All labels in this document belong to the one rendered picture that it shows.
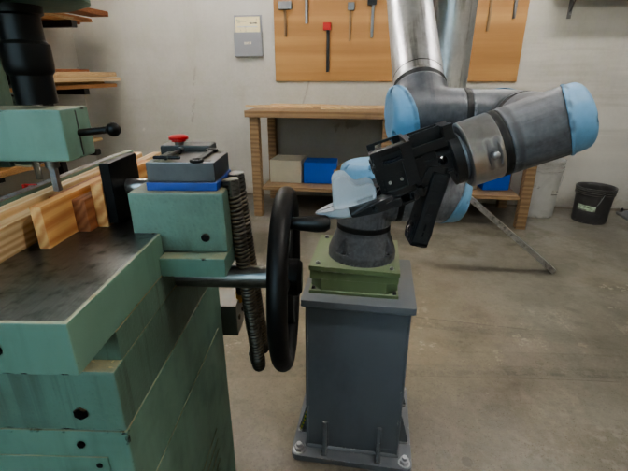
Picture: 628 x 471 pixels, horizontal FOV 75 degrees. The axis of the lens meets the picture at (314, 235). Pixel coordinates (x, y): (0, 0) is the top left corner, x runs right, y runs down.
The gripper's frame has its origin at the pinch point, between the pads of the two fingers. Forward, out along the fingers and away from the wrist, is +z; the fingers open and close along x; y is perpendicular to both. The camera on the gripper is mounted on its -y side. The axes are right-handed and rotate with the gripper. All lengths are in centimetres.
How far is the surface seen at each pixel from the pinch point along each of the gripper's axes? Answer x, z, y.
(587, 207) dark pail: -258, -167, -143
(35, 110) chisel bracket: 1.6, 31.2, 27.0
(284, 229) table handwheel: 6.8, 5.0, 2.2
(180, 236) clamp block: 2.6, 20.5, 4.7
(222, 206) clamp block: 2.5, 12.9, 6.8
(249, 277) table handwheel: -0.2, 14.7, -5.6
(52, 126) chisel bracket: 1.7, 30.1, 24.4
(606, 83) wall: -298, -212, -63
